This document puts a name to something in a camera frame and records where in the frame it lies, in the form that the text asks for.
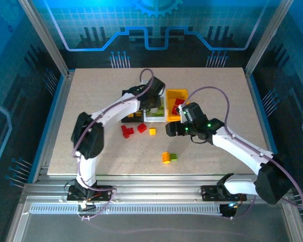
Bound black plastic bin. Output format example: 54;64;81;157
121;89;145;124

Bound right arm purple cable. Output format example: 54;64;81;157
183;86;303;217

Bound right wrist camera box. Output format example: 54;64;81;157
178;103;189;124

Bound red lego bricks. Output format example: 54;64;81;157
121;125;134;139

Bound aluminium frame post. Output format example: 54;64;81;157
18;0;75;78
243;0;295;78

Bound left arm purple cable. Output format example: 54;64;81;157
72;68;156;222

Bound aluminium side rail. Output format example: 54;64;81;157
31;70;75;184

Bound blue table edge strip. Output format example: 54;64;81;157
246;69;287;184

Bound white plastic bin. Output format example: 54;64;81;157
143;94;167;123

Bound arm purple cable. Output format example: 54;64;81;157
72;68;156;222
183;86;303;217

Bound black controller box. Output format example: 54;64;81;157
219;203;239;219

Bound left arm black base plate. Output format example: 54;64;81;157
67;185;114;202

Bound yellow plastic bin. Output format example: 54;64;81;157
165;88;189;123

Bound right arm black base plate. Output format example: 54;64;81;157
200;185;247;202

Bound aluminium mounting beam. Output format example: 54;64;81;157
20;173;296;205

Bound slotted cable duct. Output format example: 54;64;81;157
29;203;224;215

